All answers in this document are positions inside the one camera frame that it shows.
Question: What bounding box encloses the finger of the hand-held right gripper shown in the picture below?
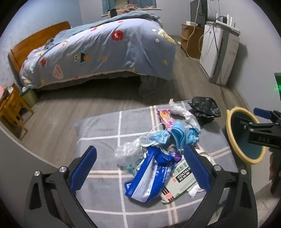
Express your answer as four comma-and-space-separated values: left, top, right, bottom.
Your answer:
240, 120, 281, 132
253, 107, 281, 125

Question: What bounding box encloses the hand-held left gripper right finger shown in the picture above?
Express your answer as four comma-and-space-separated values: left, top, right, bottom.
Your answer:
184, 144, 258, 228

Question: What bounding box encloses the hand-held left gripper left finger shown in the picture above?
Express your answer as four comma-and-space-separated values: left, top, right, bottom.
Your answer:
24, 145, 98, 228

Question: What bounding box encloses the white medicine box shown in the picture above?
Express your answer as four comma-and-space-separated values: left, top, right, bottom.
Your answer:
161, 158, 208, 203

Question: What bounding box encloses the blue bin with yellow rim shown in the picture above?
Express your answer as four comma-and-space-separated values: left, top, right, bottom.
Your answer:
226, 106, 267, 165

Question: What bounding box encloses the small white tissue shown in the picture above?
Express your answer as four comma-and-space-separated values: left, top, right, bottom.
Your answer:
187, 185, 206, 199

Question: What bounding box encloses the blue plastic wrapper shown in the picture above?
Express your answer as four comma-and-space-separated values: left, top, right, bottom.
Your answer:
185, 127, 201, 146

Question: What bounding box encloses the blue face mask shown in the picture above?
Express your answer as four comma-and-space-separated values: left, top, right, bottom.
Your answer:
140, 129, 174, 150
171, 122, 187, 155

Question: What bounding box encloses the clear plastic bag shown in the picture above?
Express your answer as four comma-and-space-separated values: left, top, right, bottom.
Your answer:
114, 138, 150, 167

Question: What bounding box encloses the teal blister pack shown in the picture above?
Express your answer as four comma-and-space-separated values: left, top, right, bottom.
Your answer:
125, 162, 143, 176

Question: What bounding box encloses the black plastic bag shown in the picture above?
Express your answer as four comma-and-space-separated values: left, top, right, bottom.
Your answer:
188, 96, 222, 126

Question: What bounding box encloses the blue and white packet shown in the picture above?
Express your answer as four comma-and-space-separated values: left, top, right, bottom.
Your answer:
124, 146, 183, 206

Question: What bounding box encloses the pink snack wrapper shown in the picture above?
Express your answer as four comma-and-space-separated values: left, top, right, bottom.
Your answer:
157, 108, 176, 132

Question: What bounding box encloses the person's right hand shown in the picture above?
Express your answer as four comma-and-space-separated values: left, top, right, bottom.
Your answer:
268, 151, 275, 182

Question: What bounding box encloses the grey plaid cushion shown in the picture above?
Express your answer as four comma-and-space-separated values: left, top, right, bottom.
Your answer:
75, 100, 240, 228

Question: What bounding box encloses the white fluffy cloth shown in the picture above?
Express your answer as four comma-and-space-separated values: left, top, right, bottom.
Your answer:
252, 182, 281, 228

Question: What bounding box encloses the white air purifier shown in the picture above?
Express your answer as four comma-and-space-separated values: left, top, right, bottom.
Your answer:
200, 21, 241, 85

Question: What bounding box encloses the green waste bin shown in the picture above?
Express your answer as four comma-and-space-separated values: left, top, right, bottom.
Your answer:
19, 86, 39, 108

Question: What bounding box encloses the grey bed sheet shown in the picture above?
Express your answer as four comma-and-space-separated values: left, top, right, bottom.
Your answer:
40, 70, 172, 100

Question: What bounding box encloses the wooden nightstand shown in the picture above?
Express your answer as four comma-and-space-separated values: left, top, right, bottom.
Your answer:
0, 82, 35, 141

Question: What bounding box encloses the white router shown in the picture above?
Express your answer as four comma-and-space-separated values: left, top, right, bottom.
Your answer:
216, 13, 236, 26

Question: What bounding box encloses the wooden cabinet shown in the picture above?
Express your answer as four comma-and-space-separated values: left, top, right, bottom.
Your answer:
181, 23, 206, 60

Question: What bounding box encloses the bed with blue duvet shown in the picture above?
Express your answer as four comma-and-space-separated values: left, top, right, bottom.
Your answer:
19, 10, 177, 89

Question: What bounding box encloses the dark monitor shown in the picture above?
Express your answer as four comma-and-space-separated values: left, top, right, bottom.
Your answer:
190, 0, 208, 25

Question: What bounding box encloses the blue curtain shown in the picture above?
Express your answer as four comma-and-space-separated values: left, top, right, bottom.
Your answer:
102, 0, 158, 14

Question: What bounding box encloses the black cable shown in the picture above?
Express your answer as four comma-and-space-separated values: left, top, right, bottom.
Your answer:
210, 21, 230, 108

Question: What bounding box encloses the white cable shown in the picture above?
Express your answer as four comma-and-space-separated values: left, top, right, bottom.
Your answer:
186, 0, 203, 61

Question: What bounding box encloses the wooden bed frame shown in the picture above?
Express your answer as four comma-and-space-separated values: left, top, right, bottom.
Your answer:
8, 21, 72, 82

